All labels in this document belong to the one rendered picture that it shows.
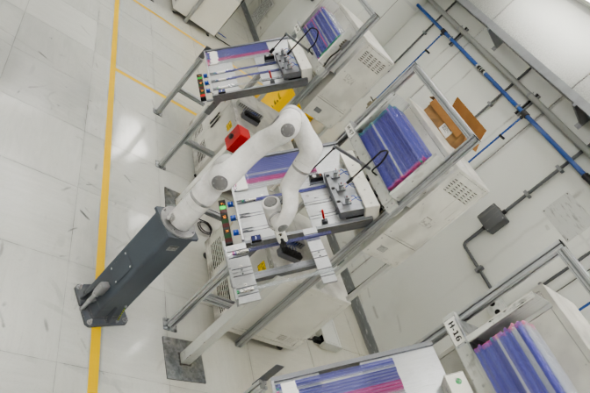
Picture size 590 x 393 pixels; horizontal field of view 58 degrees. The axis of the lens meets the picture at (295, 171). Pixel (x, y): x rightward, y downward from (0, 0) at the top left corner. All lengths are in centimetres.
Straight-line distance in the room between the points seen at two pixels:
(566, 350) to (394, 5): 432
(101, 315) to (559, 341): 211
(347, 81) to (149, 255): 215
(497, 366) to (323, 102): 250
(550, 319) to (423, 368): 54
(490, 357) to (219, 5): 577
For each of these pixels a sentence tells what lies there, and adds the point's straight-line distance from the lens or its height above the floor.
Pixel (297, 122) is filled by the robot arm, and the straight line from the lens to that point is 217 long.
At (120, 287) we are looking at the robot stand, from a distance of 276.
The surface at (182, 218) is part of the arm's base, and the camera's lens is 249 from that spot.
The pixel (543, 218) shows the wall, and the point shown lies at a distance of 410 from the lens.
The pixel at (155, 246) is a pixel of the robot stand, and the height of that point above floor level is 60.
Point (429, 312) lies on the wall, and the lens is 432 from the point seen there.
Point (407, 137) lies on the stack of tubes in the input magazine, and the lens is 290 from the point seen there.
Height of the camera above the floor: 215
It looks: 21 degrees down
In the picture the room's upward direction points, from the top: 45 degrees clockwise
